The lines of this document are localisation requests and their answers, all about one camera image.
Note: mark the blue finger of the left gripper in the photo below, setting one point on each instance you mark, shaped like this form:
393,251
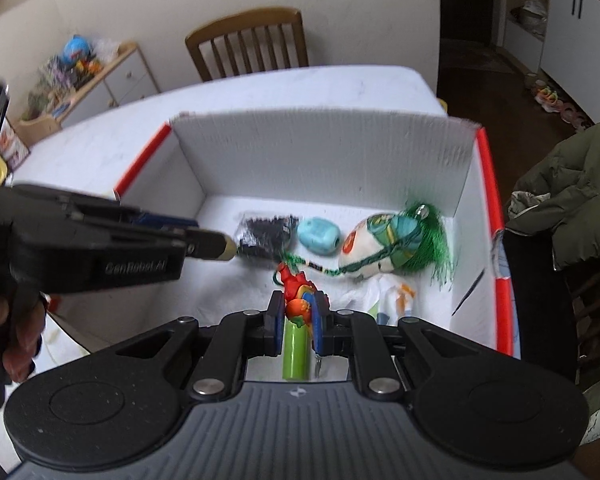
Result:
209,245
162,222

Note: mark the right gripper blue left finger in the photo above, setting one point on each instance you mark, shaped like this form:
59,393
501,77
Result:
239,337

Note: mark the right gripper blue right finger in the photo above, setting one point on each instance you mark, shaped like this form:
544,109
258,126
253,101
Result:
368,347

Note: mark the white plastic packet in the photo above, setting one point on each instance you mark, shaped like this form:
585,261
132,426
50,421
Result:
385,297

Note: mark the green marker pen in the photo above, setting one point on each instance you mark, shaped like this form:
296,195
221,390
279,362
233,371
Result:
296,352

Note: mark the bag of black screws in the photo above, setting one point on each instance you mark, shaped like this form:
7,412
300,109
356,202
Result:
265,237

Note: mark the orange red keychain toy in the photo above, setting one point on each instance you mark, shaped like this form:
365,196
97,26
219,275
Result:
298,294

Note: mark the turquoise oval pebble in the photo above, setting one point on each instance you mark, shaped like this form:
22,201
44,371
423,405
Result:
319,236

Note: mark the embroidered sachet green tassel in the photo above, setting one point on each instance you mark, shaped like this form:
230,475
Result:
405,243

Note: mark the person's left hand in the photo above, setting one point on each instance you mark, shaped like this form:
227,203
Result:
22,340

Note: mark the red white cardboard box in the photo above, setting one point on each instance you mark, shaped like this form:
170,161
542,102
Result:
339,165

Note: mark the white drawer cabinet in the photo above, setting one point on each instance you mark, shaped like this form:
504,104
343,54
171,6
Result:
125,80

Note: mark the blue globe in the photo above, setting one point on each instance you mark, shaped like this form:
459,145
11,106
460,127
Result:
76,49

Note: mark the brown wooden chair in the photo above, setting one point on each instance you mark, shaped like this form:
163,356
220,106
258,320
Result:
249,42

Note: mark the olive green jacket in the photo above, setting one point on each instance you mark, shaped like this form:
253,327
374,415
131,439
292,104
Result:
552,245

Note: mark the white wall cabinet unit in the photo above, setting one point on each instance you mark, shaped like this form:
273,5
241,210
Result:
560,40

